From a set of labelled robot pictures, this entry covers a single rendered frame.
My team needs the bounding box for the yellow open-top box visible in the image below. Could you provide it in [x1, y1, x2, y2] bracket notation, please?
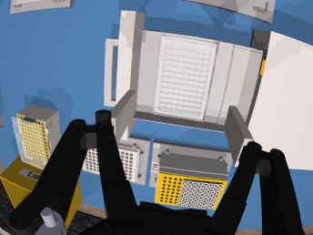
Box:
[0, 156, 82, 229]

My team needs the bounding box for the blue bench mat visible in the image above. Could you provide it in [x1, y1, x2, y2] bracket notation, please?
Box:
[0, 0, 313, 227]

